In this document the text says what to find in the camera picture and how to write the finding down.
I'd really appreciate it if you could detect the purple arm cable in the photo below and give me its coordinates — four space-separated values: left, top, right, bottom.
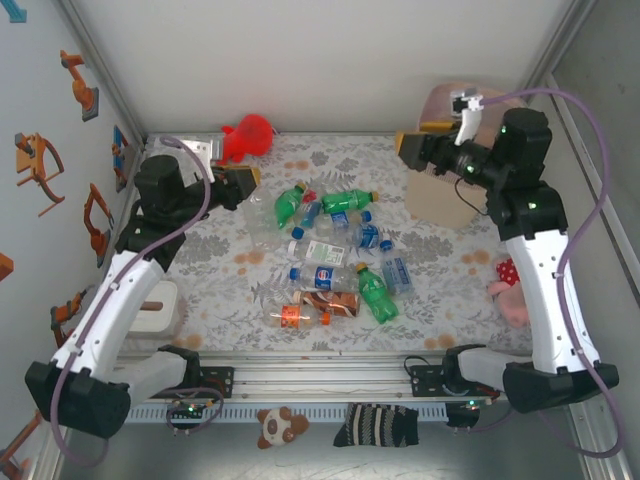
444 87 626 459
49 135 225 467

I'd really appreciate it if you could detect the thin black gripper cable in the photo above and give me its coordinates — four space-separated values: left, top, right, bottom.
453 175 491 217

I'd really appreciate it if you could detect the orange black claw wall sticker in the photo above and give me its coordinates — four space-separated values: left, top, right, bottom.
13 131 67 218

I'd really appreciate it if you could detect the clear bottle large blue label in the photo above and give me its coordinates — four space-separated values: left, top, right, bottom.
349 222 385 250

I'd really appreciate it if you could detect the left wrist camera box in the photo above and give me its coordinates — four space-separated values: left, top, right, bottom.
182 138 222 165

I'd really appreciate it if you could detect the white slotted cable duct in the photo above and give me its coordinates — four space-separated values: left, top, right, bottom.
122 402 450 425

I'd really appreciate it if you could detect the tall clear bottle blue label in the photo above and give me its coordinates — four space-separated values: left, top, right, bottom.
378 239 415 296

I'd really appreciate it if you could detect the floral tablecloth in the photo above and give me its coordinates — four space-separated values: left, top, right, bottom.
107 132 557 354

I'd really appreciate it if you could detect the white plastic box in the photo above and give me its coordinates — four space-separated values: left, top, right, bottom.
125 279 185 346

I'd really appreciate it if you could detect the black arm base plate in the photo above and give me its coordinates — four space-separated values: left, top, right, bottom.
197 366 236 400
408 363 501 400

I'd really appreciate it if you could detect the aluminium frame post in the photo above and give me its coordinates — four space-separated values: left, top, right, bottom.
517 0 597 111
54 0 151 151

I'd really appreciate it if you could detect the blue translucent plastic bottle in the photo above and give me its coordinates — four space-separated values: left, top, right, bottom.
291 198 324 239

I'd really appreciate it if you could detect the aluminium frame rail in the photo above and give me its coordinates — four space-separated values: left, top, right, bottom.
47 351 604 404

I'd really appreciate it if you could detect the beige plastic waste bin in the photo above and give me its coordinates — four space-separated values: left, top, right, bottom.
403 81 529 230

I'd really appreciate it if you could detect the green plastic bottle yellow cap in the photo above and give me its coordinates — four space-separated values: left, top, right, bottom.
321 188 381 215
272 181 309 231
354 262 400 325

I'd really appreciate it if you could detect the clear bottle green white label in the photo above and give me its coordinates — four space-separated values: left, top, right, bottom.
287 239 349 267

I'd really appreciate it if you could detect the clear Pepsi bottle blue cap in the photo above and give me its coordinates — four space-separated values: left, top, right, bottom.
288 262 359 292

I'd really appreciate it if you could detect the red plush toy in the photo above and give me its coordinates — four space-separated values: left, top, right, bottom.
214 113 278 167

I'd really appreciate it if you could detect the pink doll red polka-dot dress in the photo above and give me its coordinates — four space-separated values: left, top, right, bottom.
487 252 532 330

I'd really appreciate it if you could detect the blue orange wall sticker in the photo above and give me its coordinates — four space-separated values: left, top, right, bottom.
111 124 133 194

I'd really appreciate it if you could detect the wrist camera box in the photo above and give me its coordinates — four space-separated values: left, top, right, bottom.
182 138 222 165
448 87 485 147

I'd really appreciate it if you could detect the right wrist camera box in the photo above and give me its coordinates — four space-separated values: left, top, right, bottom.
448 87 485 147

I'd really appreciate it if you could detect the black white striped sock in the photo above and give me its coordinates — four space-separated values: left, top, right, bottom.
332 402 421 449

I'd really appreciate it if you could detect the brown white panda plush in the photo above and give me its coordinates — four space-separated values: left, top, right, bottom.
255 405 311 450

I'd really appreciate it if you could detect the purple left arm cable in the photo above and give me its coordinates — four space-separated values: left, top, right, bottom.
49 135 225 467

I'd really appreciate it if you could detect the clear crushed plastic bottle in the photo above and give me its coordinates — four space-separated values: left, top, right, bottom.
243 193 282 249

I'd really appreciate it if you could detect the small controller board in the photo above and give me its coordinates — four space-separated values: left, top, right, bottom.
444 399 484 430
169 399 210 419

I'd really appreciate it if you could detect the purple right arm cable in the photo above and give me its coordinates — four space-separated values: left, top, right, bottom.
444 87 626 459

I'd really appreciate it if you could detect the bottle with brown label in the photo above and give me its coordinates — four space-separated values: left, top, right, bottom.
291 288 362 317

